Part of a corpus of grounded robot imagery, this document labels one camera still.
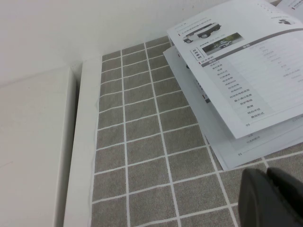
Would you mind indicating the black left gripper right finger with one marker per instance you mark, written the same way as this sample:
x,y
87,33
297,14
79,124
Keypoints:
x,y
292,203

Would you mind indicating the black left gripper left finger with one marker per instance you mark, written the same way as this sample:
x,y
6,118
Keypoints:
x,y
258,201

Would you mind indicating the grey checked tablecloth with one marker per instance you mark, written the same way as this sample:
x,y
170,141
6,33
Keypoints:
x,y
142,165

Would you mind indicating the white side board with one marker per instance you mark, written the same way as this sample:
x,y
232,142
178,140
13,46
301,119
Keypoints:
x,y
28,142

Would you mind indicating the white product catalogue book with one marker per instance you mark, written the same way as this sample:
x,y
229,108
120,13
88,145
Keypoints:
x,y
236,71

